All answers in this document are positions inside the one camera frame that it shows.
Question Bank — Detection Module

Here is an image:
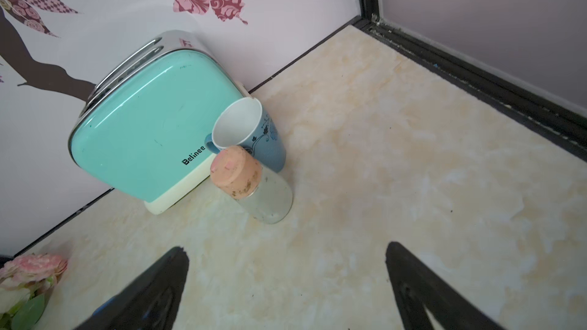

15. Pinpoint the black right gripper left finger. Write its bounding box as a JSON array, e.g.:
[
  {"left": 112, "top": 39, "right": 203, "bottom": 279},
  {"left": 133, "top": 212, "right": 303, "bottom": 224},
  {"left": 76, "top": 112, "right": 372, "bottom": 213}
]
[{"left": 77, "top": 247, "right": 190, "bottom": 330}]

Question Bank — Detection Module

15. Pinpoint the glass jar pink lid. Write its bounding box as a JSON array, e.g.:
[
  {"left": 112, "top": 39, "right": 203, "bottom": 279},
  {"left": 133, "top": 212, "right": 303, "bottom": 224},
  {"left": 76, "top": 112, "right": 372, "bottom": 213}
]
[{"left": 210, "top": 146, "right": 294, "bottom": 225}]

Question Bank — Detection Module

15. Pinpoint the artificial flower bouquet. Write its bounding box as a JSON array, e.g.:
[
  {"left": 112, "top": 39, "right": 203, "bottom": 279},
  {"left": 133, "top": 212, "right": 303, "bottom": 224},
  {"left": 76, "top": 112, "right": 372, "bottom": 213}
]
[{"left": 1, "top": 254, "right": 68, "bottom": 329}]

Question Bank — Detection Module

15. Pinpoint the mint green toaster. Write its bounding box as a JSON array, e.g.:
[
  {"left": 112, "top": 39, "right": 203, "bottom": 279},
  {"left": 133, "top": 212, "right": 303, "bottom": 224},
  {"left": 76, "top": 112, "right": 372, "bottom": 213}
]
[{"left": 68, "top": 30, "right": 248, "bottom": 215}]

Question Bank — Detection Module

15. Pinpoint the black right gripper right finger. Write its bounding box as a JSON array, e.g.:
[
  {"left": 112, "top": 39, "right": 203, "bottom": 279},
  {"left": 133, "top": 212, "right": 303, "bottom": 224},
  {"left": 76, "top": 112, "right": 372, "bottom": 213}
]
[{"left": 385, "top": 241, "right": 502, "bottom": 329}]

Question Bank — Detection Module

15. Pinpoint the blue floral mug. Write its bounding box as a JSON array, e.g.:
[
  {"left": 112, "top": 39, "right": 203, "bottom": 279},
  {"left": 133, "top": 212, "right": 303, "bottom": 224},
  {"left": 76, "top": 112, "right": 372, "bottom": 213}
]
[{"left": 204, "top": 97, "right": 287, "bottom": 173}]

